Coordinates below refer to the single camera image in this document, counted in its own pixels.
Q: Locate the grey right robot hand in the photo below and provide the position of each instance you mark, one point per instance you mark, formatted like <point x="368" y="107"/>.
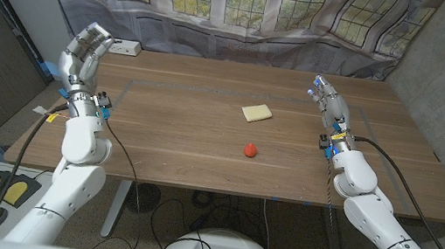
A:
<point x="335" y="110"/>

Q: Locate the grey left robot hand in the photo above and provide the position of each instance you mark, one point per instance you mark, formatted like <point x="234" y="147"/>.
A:
<point x="82" y="59"/>

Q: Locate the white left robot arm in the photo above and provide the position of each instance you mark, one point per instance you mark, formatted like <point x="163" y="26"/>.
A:
<point x="82" y="143"/>

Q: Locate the white power strip box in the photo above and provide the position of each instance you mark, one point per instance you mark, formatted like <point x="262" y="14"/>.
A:
<point x="129" y="47"/>

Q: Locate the yellow sponge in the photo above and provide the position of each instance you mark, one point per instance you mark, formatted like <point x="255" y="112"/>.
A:
<point x="257" y="113"/>

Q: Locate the red toy strawberry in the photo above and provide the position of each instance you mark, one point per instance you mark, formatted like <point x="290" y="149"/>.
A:
<point x="250" y="150"/>

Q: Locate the metal table leg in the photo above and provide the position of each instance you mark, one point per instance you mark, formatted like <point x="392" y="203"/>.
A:
<point x="117" y="206"/>
<point x="330" y="246"/>

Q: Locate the printed window backdrop cloth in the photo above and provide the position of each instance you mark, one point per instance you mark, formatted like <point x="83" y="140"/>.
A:
<point x="239" y="12"/>

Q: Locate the black round fan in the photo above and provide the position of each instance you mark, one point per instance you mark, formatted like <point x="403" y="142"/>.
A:
<point x="143" y="198"/>

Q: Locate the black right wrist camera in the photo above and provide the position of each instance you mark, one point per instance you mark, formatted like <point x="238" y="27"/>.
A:
<point x="324" y="142"/>

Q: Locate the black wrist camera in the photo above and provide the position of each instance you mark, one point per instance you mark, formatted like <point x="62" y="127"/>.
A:
<point x="103" y="100"/>
<point x="324" y="142"/>

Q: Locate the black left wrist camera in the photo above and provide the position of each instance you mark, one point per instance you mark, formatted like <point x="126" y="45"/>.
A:
<point x="103" y="100"/>

